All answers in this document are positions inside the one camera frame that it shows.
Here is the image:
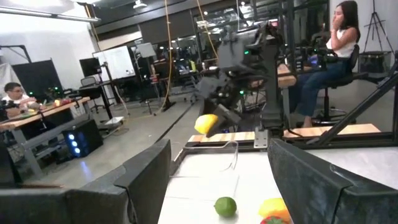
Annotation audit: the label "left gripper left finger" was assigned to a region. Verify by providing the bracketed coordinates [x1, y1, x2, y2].
[0, 139, 172, 224]

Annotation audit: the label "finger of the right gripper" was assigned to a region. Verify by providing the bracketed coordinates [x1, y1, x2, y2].
[205, 103, 242, 139]

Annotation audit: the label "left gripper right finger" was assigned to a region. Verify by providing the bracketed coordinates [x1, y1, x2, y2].
[267, 138, 398, 224]

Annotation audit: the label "yellow lemon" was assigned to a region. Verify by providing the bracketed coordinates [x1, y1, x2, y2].
[194, 113, 220, 136]

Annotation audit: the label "yellow orange mango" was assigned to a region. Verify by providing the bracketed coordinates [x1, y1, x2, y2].
[258, 197, 292, 223]

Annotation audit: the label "red strawberry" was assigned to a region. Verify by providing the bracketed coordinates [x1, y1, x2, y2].
[260, 215, 289, 224]

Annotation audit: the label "green lime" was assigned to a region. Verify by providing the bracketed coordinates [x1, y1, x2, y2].
[213, 196, 238, 218]

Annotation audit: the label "clear plastic bin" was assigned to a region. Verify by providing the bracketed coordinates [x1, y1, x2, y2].
[170, 139, 240, 202]

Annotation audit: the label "computer tower blue lights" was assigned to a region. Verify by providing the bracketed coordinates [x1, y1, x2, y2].
[61, 119, 104, 159]

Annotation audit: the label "wooden work table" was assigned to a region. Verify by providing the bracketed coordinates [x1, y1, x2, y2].
[0, 96, 91, 181]

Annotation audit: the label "whiteboard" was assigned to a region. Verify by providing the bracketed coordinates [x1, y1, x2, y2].
[92, 45, 137, 82]

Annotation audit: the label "black office chair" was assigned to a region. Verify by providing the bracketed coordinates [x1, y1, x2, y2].
[312, 43, 369, 125]

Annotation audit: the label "person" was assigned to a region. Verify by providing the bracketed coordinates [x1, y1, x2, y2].
[0, 82, 38, 119]
[290, 0, 361, 128]

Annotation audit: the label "black monitor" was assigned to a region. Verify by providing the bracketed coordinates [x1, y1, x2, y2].
[79, 57, 102, 78]

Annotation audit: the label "black standing panel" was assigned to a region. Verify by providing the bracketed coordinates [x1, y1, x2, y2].
[11, 59, 65, 100]

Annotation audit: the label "black storage crate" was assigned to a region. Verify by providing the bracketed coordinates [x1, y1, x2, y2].
[359, 50, 393, 74]

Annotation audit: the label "black tripod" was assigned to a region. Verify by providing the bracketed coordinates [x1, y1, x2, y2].
[363, 0, 395, 55]

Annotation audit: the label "ceiling light bar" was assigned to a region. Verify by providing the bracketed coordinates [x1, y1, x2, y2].
[0, 5, 102, 23]

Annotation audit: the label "silver metal bracket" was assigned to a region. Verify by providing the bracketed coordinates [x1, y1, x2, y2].
[254, 127, 269, 149]

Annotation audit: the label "yellow hanging cable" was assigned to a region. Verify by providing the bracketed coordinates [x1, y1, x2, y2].
[195, 0, 220, 60]
[154, 0, 174, 116]

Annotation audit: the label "black metal table frame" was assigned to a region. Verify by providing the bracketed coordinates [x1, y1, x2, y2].
[169, 49, 398, 175]

